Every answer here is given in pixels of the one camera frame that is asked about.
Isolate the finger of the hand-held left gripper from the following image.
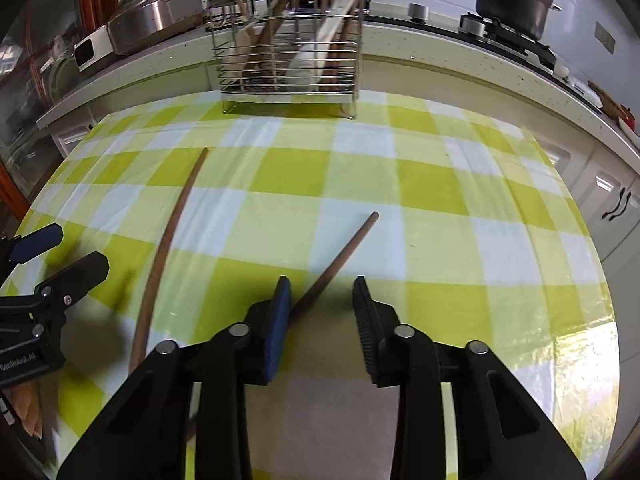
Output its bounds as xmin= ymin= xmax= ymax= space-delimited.
xmin=9 ymin=224 xmax=64 ymax=265
xmin=34 ymin=251 xmax=111 ymax=307

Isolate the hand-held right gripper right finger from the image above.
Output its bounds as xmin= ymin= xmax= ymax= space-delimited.
xmin=352 ymin=276 xmax=586 ymax=480

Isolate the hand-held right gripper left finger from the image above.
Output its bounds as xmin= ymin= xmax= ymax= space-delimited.
xmin=56 ymin=276 xmax=293 ymax=480

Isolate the steel wire utensil rack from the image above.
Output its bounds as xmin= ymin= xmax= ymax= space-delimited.
xmin=204 ymin=0 xmax=373 ymax=120

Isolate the large white ceramic spoon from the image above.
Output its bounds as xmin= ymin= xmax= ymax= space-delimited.
xmin=287 ymin=0 xmax=358 ymax=93

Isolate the person's left hand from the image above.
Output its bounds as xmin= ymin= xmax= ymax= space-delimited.
xmin=9 ymin=377 xmax=47 ymax=440

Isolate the green checked tablecloth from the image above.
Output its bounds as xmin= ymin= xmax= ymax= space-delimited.
xmin=0 ymin=90 xmax=621 ymax=480

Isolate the stainless steel cooker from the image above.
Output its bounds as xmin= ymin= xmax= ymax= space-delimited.
xmin=106 ymin=0 xmax=213 ymax=57

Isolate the white stone countertop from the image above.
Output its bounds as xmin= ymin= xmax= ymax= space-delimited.
xmin=35 ymin=10 xmax=640 ymax=196

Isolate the black glass gas stove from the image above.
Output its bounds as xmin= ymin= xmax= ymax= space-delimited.
xmin=360 ymin=2 xmax=558 ymax=73

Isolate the white package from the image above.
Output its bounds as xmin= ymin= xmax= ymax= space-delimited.
xmin=570 ymin=77 xmax=604 ymax=107

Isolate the black burner grate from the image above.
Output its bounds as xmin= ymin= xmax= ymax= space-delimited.
xmin=485 ymin=15 xmax=557 ymax=68

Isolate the black stock pot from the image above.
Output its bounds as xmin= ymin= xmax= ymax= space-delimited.
xmin=460 ymin=0 xmax=563 ymax=41

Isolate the wall outlet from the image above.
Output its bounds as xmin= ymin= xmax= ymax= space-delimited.
xmin=596 ymin=22 xmax=616 ymax=53

